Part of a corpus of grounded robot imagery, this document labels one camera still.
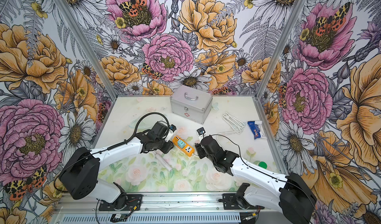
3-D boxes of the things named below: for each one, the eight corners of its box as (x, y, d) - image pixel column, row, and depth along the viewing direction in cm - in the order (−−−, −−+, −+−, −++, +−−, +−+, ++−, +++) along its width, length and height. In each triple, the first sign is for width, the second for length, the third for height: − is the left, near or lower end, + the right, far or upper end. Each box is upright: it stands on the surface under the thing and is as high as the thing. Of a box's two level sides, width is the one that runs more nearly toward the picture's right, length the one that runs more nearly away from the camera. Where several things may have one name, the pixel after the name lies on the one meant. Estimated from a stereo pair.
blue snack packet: (254, 139, 99) (256, 136, 96) (247, 124, 107) (249, 121, 104) (261, 138, 99) (263, 136, 97) (254, 123, 107) (255, 120, 105)
